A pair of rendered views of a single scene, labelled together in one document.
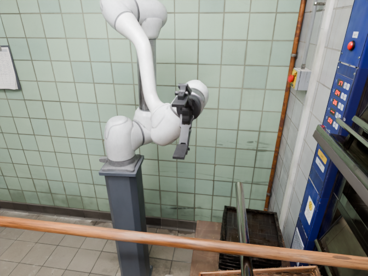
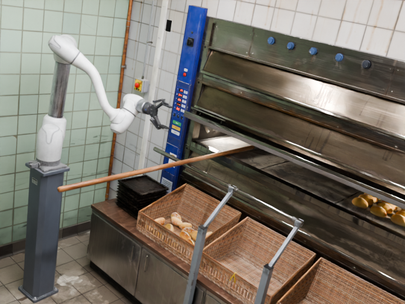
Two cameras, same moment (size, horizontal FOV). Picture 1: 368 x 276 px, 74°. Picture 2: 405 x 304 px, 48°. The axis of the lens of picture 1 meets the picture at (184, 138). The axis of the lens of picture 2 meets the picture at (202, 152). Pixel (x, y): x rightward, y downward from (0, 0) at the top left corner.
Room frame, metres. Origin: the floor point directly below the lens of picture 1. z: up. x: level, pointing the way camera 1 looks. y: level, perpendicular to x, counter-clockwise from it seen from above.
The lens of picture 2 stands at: (-1.04, 2.26, 2.24)
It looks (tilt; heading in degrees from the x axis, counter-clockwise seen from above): 19 degrees down; 300
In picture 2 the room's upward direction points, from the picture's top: 11 degrees clockwise
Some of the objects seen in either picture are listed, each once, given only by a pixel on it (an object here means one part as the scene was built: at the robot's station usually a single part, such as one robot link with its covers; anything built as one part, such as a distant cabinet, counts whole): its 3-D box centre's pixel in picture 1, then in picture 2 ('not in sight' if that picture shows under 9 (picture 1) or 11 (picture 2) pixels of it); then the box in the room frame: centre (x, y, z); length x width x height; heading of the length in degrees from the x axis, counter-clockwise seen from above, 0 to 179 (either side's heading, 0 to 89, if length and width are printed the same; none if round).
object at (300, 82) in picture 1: (300, 79); (141, 85); (1.31, -0.62, 1.46); 0.10 x 0.07 x 0.10; 172
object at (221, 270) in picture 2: not in sight; (255, 262); (-0.17, -0.17, 0.72); 0.56 x 0.49 x 0.28; 172
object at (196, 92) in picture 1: (190, 103); (144, 107); (0.77, -0.02, 1.49); 0.09 x 0.06 x 0.09; 81
